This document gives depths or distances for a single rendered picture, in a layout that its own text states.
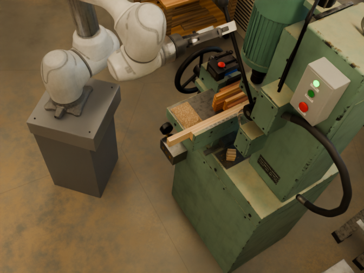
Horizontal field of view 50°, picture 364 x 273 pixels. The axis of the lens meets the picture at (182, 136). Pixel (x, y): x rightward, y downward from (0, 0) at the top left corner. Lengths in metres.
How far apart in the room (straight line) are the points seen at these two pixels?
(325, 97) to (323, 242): 1.56
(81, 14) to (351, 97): 1.09
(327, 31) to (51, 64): 1.10
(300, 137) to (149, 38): 0.59
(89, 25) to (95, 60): 0.16
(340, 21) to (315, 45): 0.10
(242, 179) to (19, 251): 1.34
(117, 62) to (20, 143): 1.64
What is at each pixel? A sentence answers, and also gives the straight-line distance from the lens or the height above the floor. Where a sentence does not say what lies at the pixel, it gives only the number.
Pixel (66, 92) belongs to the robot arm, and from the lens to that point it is 1.79.
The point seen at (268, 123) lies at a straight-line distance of 1.25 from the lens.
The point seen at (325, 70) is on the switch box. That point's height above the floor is 1.48.
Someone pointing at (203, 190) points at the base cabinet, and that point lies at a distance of 1.91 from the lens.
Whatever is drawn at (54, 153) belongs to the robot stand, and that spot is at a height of 0.41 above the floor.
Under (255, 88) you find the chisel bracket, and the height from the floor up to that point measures 1.07.
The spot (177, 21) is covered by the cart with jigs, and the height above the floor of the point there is 0.20.
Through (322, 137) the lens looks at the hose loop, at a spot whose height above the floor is 1.29.
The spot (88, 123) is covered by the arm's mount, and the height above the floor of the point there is 0.71.
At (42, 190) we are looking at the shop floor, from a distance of 2.50.
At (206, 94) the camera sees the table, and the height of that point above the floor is 0.90.
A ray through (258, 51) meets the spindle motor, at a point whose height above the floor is 1.28.
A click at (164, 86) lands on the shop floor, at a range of 2.91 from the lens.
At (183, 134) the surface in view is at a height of 0.94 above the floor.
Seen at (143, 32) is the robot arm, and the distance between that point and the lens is 1.03.
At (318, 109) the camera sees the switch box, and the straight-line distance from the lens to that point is 1.10.
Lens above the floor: 2.17
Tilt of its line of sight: 55 degrees down
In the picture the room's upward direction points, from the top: 8 degrees clockwise
